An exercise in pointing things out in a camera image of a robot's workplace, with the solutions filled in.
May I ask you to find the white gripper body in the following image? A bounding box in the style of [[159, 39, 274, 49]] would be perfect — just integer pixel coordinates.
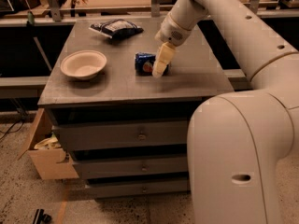
[[155, 13, 192, 47]]

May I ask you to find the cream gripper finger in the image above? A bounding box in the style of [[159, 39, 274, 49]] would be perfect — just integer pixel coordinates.
[[152, 42, 176, 77]]

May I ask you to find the blue pepsi can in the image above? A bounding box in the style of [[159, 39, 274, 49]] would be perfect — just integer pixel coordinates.
[[135, 52, 156, 76]]

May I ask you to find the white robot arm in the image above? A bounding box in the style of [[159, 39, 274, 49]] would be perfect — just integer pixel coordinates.
[[152, 0, 299, 224]]

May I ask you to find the dark blue chip bag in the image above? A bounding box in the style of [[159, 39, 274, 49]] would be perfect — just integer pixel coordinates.
[[89, 19, 143, 39]]

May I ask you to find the white paper bowl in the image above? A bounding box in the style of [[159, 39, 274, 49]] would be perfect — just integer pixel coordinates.
[[60, 50, 107, 80]]

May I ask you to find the grey drawer cabinet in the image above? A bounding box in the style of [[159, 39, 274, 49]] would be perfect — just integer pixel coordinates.
[[39, 17, 233, 198]]

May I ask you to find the cardboard box on floor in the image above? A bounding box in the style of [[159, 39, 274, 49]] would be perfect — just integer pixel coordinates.
[[17, 108, 78, 180]]

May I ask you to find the black object on floor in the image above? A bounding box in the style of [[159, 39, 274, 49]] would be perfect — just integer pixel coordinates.
[[32, 209, 52, 224]]

